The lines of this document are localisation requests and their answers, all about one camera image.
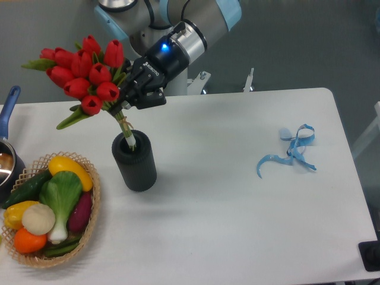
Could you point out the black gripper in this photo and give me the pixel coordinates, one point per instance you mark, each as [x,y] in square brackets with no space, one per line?
[160,65]

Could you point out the red tulip bouquet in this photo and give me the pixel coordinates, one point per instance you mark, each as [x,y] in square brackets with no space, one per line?
[89,75]

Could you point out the dark grey ribbed vase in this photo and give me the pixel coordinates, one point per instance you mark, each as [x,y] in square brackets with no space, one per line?
[137,167]

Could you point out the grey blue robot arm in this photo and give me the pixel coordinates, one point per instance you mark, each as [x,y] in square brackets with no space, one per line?
[167,37]

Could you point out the yellow squash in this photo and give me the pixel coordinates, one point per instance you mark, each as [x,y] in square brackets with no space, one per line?
[62,163]

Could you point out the green bok choy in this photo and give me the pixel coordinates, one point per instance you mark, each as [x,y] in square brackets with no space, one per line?
[61,195]

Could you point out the purple sweet potato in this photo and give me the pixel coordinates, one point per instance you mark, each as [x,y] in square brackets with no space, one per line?
[80,216]

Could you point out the dark green cucumber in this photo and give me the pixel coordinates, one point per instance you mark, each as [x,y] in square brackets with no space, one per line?
[29,190]

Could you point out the white garlic bulb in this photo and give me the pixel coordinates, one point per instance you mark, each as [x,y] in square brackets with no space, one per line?
[38,219]

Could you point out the blue curled ribbon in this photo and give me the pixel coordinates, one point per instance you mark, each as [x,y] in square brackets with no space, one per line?
[304,136]

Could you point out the green bean pods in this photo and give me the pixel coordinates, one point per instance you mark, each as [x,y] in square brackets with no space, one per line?
[62,248]

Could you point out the yellow bell pepper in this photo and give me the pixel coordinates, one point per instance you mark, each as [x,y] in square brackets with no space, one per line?
[13,214]

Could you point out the orange fruit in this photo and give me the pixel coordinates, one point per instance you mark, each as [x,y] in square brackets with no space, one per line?
[25,242]

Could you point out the woven wicker basket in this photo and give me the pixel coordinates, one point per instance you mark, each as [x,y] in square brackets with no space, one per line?
[37,259]

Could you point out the black device at edge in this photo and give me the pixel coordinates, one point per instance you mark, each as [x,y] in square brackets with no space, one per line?
[369,252]

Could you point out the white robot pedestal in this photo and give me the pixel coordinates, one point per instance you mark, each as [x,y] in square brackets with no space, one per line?
[182,85]

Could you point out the blue handled saucepan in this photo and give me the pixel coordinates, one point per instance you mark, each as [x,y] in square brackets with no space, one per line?
[11,164]

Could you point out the white frame at right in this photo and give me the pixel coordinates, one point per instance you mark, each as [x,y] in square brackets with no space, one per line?
[367,136]

